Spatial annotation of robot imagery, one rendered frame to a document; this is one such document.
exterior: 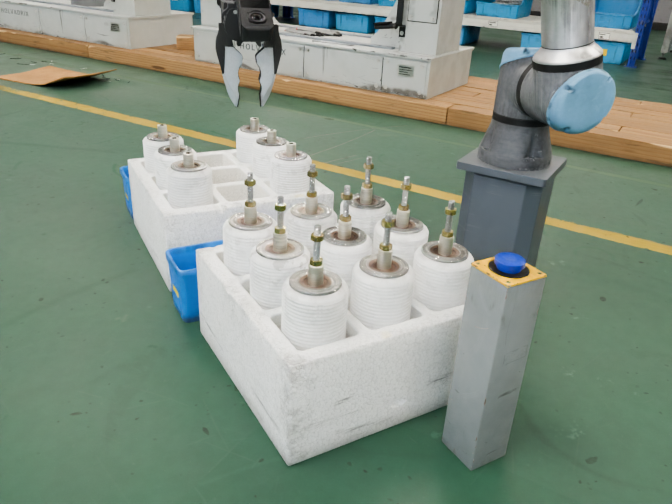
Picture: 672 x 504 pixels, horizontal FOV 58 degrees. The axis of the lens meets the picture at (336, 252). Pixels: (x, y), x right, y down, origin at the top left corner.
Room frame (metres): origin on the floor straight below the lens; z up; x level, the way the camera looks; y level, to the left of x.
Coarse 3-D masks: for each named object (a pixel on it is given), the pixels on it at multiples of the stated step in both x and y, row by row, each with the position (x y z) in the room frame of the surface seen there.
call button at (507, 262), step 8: (496, 256) 0.72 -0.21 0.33; (504, 256) 0.72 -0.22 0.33; (512, 256) 0.72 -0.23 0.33; (520, 256) 0.72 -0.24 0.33; (496, 264) 0.71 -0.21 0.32; (504, 264) 0.70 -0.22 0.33; (512, 264) 0.69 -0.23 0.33; (520, 264) 0.70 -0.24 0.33; (504, 272) 0.70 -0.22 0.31; (512, 272) 0.70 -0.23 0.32
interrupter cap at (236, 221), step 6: (234, 216) 0.97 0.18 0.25; (240, 216) 0.97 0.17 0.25; (258, 216) 0.98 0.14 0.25; (264, 216) 0.98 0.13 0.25; (234, 222) 0.95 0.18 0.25; (240, 222) 0.96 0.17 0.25; (258, 222) 0.96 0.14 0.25; (264, 222) 0.95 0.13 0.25; (270, 222) 0.95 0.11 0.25; (240, 228) 0.92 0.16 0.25; (246, 228) 0.92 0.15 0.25; (252, 228) 0.92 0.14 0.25; (258, 228) 0.93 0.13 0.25; (264, 228) 0.93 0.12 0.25
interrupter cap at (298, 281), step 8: (296, 272) 0.78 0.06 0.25; (304, 272) 0.78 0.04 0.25; (328, 272) 0.79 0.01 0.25; (296, 280) 0.76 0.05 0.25; (304, 280) 0.76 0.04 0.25; (328, 280) 0.76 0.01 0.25; (336, 280) 0.76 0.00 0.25; (296, 288) 0.73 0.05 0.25; (304, 288) 0.73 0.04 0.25; (312, 288) 0.74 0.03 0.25; (320, 288) 0.74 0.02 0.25; (328, 288) 0.74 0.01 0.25; (336, 288) 0.74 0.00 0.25
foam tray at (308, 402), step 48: (240, 288) 0.85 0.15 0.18; (240, 336) 0.80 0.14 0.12; (384, 336) 0.74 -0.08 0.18; (432, 336) 0.78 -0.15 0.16; (240, 384) 0.81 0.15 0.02; (288, 384) 0.66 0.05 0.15; (336, 384) 0.69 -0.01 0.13; (384, 384) 0.74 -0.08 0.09; (432, 384) 0.79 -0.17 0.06; (288, 432) 0.65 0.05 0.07; (336, 432) 0.69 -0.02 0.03
